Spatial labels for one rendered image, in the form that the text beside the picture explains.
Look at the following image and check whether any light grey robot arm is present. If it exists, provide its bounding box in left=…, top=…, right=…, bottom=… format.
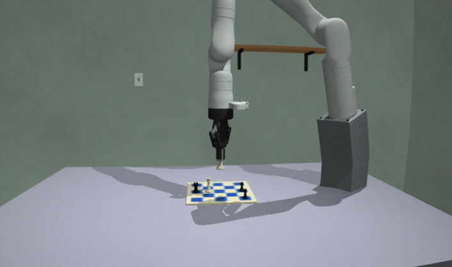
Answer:
left=208, top=0, right=358, bottom=119

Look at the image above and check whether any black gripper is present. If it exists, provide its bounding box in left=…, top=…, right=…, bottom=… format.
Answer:
left=208, top=108, right=233, bottom=161

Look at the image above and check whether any blue and cream chessboard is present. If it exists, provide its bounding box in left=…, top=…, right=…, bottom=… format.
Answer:
left=186, top=181, right=257, bottom=205

